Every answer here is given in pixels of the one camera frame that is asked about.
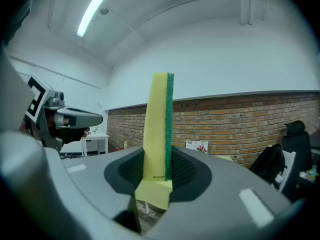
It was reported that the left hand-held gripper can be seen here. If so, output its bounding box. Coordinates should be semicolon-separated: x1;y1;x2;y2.
23;73;104;152

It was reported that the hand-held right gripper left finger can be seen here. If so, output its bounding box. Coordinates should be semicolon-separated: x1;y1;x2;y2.
44;145;146;240

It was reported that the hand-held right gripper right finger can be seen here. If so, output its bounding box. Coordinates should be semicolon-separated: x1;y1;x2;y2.
143;145;306;240

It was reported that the yellow green sponge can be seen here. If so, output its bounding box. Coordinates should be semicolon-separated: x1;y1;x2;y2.
134;71;175;211

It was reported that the person's left hand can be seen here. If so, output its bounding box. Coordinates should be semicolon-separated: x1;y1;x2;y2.
55;126;91;145

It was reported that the light green tablecloth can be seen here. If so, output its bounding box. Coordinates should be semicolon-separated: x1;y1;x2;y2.
213;154;234;163

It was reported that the printed white sign board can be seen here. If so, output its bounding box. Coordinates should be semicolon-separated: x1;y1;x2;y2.
186;140;209;154

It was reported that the black backpack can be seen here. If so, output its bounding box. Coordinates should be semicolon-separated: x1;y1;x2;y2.
249;145;286;185

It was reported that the black office chair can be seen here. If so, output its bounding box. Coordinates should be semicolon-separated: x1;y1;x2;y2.
281;120;313;182

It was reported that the long ceiling light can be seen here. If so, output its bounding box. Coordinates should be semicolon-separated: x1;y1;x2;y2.
76;0;108;38

